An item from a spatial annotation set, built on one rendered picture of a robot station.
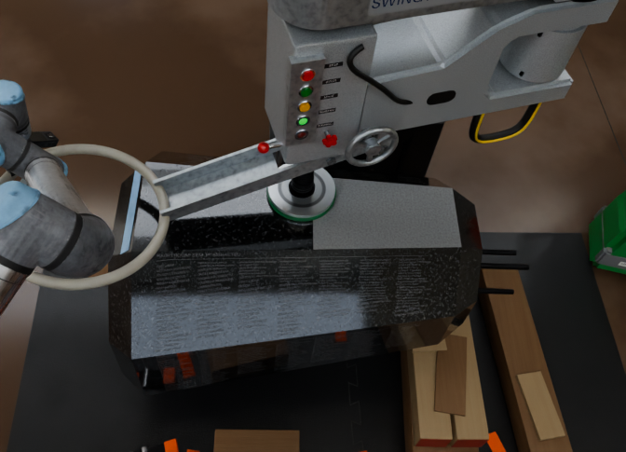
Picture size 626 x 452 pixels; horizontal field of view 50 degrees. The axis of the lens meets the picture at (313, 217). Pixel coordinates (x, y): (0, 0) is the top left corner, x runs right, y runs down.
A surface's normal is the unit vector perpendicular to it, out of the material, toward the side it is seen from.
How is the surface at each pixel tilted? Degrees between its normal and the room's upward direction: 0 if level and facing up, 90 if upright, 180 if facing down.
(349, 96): 90
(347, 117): 90
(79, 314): 0
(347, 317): 45
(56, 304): 0
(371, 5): 90
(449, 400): 0
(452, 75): 90
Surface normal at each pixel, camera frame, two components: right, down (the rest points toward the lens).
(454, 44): -0.54, -0.29
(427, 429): 0.08, -0.55
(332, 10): 0.30, 0.81
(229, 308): 0.11, 0.20
